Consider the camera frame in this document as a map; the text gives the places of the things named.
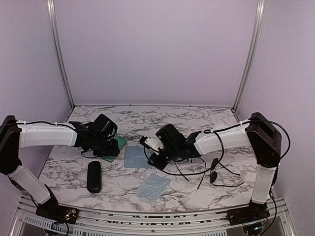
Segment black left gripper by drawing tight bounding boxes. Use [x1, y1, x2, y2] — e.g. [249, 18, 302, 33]
[91, 136, 120, 157]

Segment black rimless sunglasses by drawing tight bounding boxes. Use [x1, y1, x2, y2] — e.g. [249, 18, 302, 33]
[209, 158, 243, 188]

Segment light blue cleaning cloth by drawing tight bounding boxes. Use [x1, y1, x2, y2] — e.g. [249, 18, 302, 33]
[124, 146, 152, 169]

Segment aluminium frame post right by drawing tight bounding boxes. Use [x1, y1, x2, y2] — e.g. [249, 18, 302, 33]
[232, 0, 266, 113]

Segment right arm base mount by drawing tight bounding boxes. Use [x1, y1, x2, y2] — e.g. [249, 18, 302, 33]
[226, 196, 270, 226]

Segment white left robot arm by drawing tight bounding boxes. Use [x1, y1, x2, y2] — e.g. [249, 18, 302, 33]
[0, 114, 120, 219]

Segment black glasses case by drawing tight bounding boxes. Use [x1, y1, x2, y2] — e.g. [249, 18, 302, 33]
[87, 161, 102, 193]

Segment grey marbled glasses case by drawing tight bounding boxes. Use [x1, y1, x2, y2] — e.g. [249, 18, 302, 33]
[101, 135, 127, 163]

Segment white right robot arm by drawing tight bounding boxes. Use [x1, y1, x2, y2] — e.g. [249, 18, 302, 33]
[140, 112, 282, 220]

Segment light blue cloth front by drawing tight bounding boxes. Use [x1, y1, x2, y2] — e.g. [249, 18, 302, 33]
[134, 173, 171, 203]

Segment aluminium frame post left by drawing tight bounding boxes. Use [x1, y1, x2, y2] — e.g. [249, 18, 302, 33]
[47, 0, 75, 110]

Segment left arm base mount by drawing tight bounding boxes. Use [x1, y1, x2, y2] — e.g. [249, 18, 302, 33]
[36, 194, 78, 224]

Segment aluminium front rail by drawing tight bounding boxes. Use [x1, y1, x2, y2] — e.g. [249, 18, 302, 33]
[8, 195, 296, 236]

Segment aluminium frame post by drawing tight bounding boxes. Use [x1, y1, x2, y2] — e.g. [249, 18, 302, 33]
[232, 0, 266, 113]
[47, 0, 75, 110]

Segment orange bowl white inside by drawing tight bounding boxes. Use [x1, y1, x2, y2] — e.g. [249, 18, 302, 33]
[213, 124, 227, 131]

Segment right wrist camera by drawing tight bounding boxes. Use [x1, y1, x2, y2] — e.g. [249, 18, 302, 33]
[139, 136, 164, 152]

